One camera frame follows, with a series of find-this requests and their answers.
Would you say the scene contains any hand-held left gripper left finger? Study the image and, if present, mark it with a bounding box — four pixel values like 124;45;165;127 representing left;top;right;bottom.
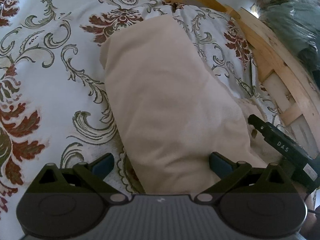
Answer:
29;152;130;205

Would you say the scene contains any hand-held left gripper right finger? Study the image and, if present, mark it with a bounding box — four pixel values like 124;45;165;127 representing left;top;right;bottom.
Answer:
193;151;293;205

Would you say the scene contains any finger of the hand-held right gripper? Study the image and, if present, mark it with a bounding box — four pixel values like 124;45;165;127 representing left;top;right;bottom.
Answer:
247;114;275;141

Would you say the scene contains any beige pillow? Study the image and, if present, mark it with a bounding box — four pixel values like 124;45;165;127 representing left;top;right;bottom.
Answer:
99;15;285;195

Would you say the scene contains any grey-green plastic bag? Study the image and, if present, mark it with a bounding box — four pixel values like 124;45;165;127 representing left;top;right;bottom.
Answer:
259;0;320;74

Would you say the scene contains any floral patterned bedsheet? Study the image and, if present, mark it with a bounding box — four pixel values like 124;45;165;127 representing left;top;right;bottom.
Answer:
0;0;288;230

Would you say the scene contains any wooden bed frame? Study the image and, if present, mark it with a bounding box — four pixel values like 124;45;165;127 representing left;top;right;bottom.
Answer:
102;0;320;157

